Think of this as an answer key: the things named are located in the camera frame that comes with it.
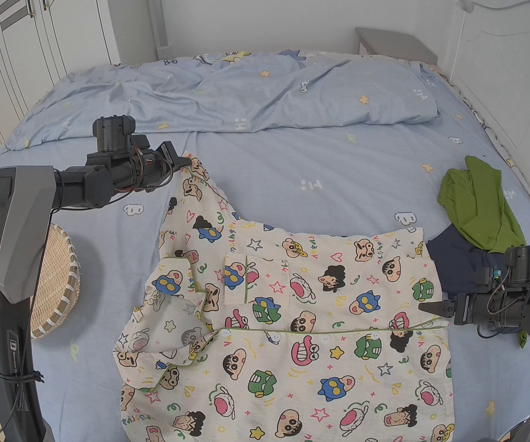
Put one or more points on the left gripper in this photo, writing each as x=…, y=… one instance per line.
x=159, y=173

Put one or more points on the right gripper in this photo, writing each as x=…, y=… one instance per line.
x=476, y=309

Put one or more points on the white printed pyjama top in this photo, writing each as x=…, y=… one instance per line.
x=315, y=362

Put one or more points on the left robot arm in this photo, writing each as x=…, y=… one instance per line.
x=21, y=228

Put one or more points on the dark blue garment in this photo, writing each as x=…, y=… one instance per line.
x=453, y=260

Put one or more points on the green garment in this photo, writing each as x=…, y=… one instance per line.
x=476, y=200

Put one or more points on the round woven basket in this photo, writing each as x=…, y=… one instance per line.
x=58, y=283

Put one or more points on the bed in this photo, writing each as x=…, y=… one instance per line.
x=315, y=173

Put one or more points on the pale blue quilt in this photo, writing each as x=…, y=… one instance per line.
x=269, y=95

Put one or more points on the white wardrobe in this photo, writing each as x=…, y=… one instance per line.
x=16, y=62

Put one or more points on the grey bedside table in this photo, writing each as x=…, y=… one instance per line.
x=394, y=44

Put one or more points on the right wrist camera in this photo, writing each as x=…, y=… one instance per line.
x=486, y=278

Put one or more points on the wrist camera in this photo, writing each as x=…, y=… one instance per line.
x=141, y=143
x=486, y=278

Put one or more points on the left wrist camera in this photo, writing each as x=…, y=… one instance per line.
x=141, y=143

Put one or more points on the grey wall pipe cover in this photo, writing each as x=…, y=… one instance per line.
x=155, y=12

